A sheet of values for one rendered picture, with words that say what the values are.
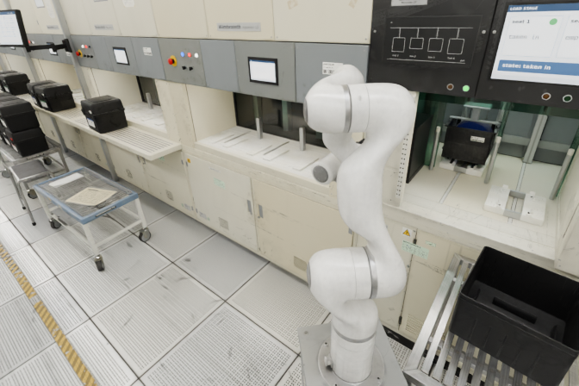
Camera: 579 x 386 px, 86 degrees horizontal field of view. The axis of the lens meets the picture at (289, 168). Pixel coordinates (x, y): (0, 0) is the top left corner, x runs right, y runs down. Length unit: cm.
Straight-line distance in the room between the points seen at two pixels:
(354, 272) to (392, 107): 37
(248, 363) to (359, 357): 112
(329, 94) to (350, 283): 41
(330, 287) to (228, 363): 134
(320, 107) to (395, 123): 15
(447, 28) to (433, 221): 76
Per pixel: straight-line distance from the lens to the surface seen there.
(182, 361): 209
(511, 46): 122
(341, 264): 74
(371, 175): 66
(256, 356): 201
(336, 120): 63
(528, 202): 173
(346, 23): 139
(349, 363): 98
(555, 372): 118
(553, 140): 223
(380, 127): 65
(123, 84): 376
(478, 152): 187
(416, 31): 128
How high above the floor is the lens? 170
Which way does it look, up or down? 27 degrees down
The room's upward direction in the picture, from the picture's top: 2 degrees counter-clockwise
